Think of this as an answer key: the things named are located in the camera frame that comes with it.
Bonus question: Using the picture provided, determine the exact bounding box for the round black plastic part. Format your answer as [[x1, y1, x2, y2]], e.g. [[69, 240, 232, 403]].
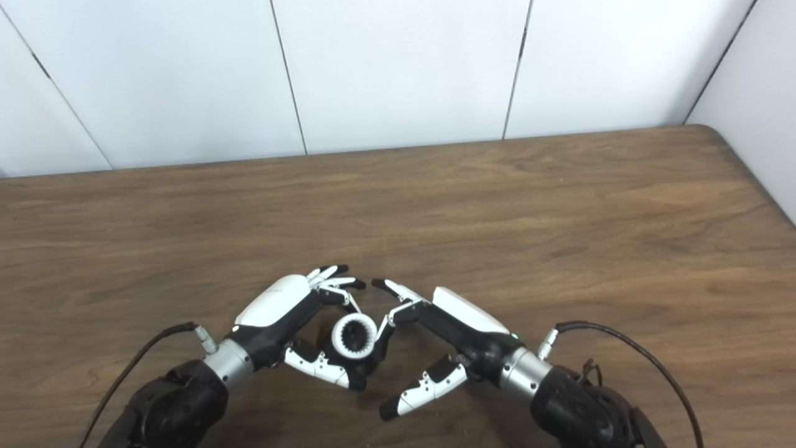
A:
[[320, 320, 396, 379]]

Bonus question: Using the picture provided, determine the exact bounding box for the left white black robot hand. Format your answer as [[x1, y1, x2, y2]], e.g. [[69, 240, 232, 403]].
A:
[[227, 265, 368, 391]]

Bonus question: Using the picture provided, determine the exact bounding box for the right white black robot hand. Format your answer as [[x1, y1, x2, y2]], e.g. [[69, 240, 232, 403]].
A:
[[372, 278, 522, 421]]

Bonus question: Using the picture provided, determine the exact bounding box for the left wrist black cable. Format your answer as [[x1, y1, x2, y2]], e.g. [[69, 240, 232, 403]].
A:
[[78, 322, 218, 448]]

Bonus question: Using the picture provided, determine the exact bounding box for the white toothed plastic ring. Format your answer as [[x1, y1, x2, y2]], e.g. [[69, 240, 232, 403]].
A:
[[331, 314, 378, 360]]

